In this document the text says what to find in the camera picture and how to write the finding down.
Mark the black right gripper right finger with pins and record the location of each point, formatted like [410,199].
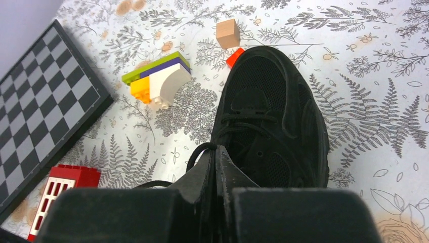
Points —
[248,213]

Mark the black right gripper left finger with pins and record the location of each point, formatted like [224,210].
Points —
[178,213]

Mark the black shoelace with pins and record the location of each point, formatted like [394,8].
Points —
[191,163]

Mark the black sneaker shoe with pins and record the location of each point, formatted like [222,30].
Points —
[269,122]

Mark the red toy calculator block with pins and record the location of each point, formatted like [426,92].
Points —
[60,179]

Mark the multicolour toy brick stack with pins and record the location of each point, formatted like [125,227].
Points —
[158,81]

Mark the small red cube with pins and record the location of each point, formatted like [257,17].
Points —
[230,61]

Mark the floral patterned table mat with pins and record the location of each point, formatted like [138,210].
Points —
[366,63]

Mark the black white chessboard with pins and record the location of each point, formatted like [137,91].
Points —
[49,99]

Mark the small wooden cube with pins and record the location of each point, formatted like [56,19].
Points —
[228,34]

